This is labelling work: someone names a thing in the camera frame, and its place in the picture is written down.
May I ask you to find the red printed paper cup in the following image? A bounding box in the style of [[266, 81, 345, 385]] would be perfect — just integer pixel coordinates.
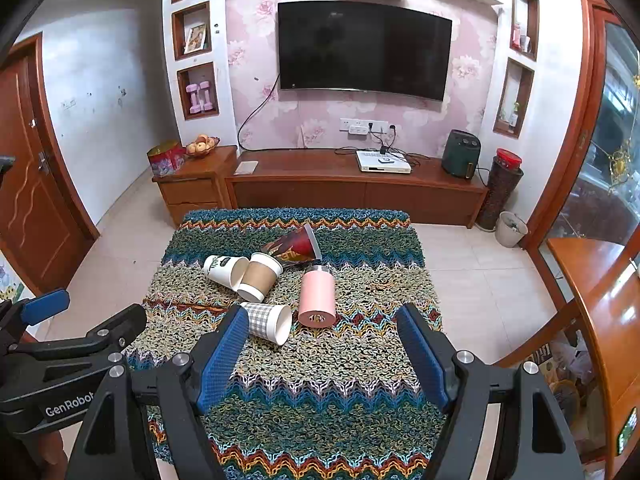
[[260, 224, 324, 267]]

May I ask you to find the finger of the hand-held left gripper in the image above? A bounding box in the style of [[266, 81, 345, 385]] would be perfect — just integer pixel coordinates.
[[0, 287, 71, 348], [9, 303, 148, 361]]

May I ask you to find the wooden framed glass door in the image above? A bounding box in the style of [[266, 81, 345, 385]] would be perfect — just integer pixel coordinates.
[[522, 0, 640, 263]]

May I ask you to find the grey checked paper cup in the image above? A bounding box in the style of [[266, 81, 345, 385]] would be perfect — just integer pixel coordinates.
[[240, 301, 293, 346]]

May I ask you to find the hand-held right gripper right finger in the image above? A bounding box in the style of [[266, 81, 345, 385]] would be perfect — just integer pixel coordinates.
[[395, 302, 586, 480]]

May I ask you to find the person's left hand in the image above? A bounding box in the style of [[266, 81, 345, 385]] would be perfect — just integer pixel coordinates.
[[22, 427, 69, 469]]

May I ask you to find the white leaf print paper cup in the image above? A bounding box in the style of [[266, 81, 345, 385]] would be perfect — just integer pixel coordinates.
[[202, 254, 250, 291]]

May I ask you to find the black television cable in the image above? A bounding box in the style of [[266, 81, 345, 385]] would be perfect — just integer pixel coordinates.
[[236, 72, 281, 151]]

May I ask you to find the red tin box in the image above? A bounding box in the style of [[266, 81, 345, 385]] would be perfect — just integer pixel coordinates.
[[146, 141, 187, 177]]

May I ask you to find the bowl of fruit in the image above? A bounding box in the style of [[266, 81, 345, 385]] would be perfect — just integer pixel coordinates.
[[185, 134, 221, 159]]

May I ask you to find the framed photo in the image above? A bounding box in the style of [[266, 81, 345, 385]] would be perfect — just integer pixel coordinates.
[[184, 24, 208, 55]]

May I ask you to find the white wall socket strip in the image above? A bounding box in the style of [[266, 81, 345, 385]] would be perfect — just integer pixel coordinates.
[[340, 118, 389, 136]]

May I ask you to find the tall dark patterned stand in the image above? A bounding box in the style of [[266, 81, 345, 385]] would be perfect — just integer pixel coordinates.
[[475, 156, 524, 231]]

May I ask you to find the small wooden side cabinet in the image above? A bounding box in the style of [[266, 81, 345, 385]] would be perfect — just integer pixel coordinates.
[[151, 145, 239, 226]]

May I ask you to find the orange wooden table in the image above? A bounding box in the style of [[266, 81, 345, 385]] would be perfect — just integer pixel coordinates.
[[544, 237, 640, 463]]

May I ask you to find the black flat screen television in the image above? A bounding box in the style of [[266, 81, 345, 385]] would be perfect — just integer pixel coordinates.
[[276, 1, 454, 103]]

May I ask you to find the dark green air fryer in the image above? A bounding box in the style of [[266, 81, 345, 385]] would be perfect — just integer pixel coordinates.
[[442, 129, 482, 179]]

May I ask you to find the brown sleeve paper cup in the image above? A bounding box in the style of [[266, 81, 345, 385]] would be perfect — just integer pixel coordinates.
[[236, 252, 284, 304]]

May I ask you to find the brown wooden door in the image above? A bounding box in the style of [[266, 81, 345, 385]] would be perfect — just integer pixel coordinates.
[[0, 34, 101, 297]]

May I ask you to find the pink tumbler cup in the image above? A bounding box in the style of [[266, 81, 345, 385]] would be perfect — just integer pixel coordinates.
[[298, 265, 337, 330]]

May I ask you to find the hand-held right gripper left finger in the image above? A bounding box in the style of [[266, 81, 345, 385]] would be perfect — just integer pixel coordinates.
[[67, 304, 251, 480]]

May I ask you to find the zigzag knitted table cloth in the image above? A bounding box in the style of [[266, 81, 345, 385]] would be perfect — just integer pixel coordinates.
[[122, 207, 446, 480]]

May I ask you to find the white waste bucket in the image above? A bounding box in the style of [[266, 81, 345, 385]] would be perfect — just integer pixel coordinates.
[[495, 211, 529, 249]]

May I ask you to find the white set-top box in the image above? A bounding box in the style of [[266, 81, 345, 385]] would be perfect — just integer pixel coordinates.
[[356, 149, 413, 175]]

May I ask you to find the long wooden television cabinet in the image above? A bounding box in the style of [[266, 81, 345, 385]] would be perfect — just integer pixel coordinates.
[[224, 147, 490, 229]]

